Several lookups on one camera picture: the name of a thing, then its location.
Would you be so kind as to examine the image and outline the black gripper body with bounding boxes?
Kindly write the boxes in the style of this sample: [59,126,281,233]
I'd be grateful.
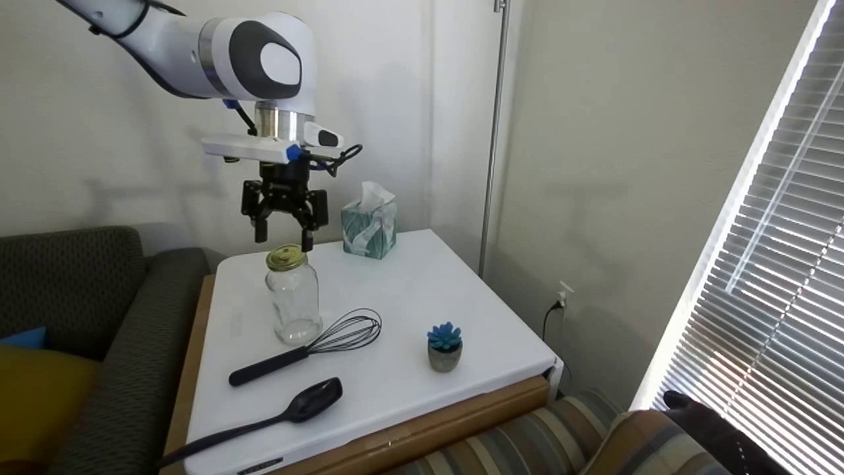
[256,161,314,207]

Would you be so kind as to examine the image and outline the gold metal jar lid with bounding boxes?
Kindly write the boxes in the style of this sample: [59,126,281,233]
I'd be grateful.
[265,246,312,271]

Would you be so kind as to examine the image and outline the teal patterned tissue box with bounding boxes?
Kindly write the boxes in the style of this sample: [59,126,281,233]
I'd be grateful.
[338,180,399,264]

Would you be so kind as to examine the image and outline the clear glass jar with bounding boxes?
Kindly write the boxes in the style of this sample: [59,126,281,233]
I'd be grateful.
[262,254,324,348]

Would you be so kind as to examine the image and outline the black plastic spatula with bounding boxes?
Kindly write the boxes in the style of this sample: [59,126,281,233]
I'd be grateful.
[157,376,347,469]

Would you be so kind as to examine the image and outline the small blue potted succulent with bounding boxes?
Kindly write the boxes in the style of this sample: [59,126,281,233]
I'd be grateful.
[426,323,464,376]

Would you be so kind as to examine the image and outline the dark grey sofa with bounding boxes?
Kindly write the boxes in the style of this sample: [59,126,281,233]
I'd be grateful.
[0,227,223,475]

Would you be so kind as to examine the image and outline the blue cushion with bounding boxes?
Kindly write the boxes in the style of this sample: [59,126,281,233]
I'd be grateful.
[0,324,51,355]

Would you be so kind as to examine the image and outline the yellow cushion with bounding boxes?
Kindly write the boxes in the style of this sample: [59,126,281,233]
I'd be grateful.
[0,343,104,469]

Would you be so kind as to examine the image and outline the striped sofa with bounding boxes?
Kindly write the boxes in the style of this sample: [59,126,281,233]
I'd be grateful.
[385,394,734,475]

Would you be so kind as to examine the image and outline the white window blinds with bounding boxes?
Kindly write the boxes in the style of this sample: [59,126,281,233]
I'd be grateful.
[630,0,844,475]

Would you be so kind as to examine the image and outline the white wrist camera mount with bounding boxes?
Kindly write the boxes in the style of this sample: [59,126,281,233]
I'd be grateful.
[198,125,343,169]

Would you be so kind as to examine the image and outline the black cable bundle blue connectors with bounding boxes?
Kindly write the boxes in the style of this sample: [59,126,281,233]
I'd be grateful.
[223,96,364,180]

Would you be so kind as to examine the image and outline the black wire whisk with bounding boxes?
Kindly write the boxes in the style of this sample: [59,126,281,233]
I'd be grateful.
[228,306,385,390]

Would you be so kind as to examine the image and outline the thin vertical wall pole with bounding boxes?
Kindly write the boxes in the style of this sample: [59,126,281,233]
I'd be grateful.
[475,0,513,278]

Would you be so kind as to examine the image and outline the wall outlet with plug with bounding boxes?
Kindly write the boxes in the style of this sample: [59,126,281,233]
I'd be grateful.
[538,281,576,347]

